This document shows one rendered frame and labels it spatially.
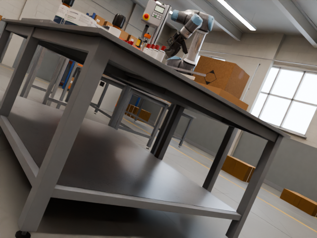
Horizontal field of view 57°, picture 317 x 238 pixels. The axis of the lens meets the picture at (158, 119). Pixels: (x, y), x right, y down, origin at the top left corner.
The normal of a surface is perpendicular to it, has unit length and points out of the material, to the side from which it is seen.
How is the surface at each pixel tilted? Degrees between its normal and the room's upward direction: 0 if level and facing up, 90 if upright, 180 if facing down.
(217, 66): 90
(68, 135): 90
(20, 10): 90
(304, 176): 90
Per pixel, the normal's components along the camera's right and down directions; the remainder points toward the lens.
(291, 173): -0.73, -0.29
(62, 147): 0.57, 0.28
